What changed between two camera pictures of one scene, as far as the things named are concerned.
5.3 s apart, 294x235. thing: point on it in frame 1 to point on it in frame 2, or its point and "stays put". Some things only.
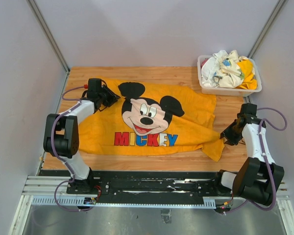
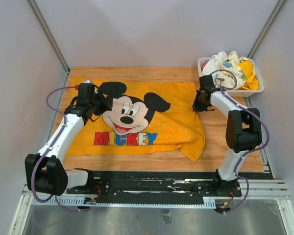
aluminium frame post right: (280, 5) stays put
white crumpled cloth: (222, 70) stays put
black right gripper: (229, 133) to (199, 102)
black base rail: (183, 183) stays put
